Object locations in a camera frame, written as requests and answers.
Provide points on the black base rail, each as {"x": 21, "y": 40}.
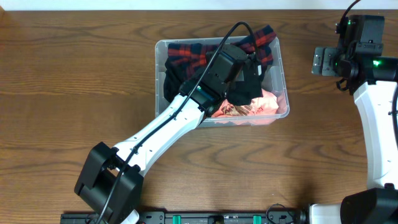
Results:
{"x": 274, "y": 215}

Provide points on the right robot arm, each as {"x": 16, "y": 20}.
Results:
{"x": 372, "y": 81}

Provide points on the black garment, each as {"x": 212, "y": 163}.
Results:
{"x": 242, "y": 93}

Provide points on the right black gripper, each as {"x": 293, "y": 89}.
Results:
{"x": 329, "y": 70}

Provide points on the clear plastic storage bin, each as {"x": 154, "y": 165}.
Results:
{"x": 274, "y": 82}

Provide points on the pink shirt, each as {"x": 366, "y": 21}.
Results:
{"x": 263, "y": 106}

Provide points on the red navy plaid shirt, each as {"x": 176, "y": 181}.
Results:
{"x": 185, "y": 59}

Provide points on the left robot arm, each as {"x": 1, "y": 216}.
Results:
{"x": 111, "y": 179}

